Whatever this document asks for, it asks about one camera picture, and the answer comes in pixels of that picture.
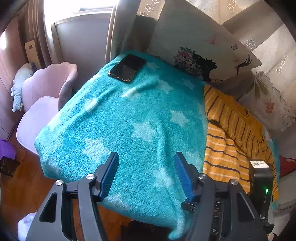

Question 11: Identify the yellow striped knit sweater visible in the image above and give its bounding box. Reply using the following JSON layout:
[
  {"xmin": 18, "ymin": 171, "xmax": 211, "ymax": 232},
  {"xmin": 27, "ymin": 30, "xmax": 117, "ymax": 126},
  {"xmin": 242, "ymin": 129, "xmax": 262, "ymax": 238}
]
[{"xmin": 203, "ymin": 85, "xmax": 279, "ymax": 201}]

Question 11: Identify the turquoise fleece cartoon blanket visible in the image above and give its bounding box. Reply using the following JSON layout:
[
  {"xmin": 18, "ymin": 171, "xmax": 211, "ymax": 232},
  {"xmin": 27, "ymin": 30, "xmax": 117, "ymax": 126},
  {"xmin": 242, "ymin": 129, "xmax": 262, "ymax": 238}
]
[{"xmin": 35, "ymin": 53, "xmax": 208, "ymax": 240}]

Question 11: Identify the white floral leaf pillow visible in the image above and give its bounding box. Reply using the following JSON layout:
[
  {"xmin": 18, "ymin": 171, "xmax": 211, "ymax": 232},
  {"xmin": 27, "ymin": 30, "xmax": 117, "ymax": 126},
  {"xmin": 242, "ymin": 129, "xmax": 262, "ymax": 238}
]
[{"xmin": 238, "ymin": 71, "xmax": 295, "ymax": 134}]

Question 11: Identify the pink shell chair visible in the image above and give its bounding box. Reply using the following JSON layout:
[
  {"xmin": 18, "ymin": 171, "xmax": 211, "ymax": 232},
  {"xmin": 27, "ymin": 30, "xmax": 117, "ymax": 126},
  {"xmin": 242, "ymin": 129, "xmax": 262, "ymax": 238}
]
[{"xmin": 16, "ymin": 62, "xmax": 78, "ymax": 156}]

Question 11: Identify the white stuffed toy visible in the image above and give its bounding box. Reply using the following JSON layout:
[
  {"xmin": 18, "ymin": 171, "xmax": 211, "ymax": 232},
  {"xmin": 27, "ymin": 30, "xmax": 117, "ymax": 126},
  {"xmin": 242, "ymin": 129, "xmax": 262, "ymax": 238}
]
[{"xmin": 11, "ymin": 63, "xmax": 34, "ymax": 113}]

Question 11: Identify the black smartphone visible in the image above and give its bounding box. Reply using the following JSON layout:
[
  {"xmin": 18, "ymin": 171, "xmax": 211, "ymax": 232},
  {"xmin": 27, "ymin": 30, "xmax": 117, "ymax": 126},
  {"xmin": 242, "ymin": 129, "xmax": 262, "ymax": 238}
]
[{"xmin": 108, "ymin": 54, "xmax": 146, "ymax": 82}]

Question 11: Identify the white girl print pillow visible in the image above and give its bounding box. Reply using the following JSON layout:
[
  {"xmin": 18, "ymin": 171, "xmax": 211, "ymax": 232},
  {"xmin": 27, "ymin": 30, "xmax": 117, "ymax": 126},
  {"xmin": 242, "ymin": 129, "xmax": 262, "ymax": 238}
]
[{"xmin": 147, "ymin": 1, "xmax": 261, "ymax": 82}]

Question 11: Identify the beige embroidered curtain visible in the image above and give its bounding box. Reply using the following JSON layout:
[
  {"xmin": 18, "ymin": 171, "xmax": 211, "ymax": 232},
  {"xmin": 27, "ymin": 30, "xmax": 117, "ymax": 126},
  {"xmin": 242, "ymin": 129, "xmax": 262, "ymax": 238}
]
[{"xmin": 105, "ymin": 1, "xmax": 295, "ymax": 107}]

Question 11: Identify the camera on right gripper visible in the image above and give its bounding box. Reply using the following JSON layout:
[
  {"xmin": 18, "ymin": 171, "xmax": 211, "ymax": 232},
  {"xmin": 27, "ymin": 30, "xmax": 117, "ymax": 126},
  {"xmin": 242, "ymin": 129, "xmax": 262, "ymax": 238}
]
[{"xmin": 249, "ymin": 160, "xmax": 274, "ymax": 234}]

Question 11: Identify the red object by wall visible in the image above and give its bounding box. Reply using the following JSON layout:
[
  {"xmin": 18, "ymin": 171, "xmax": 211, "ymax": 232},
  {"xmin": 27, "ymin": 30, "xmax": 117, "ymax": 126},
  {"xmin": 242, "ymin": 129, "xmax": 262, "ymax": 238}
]
[{"xmin": 280, "ymin": 156, "xmax": 296, "ymax": 178}]

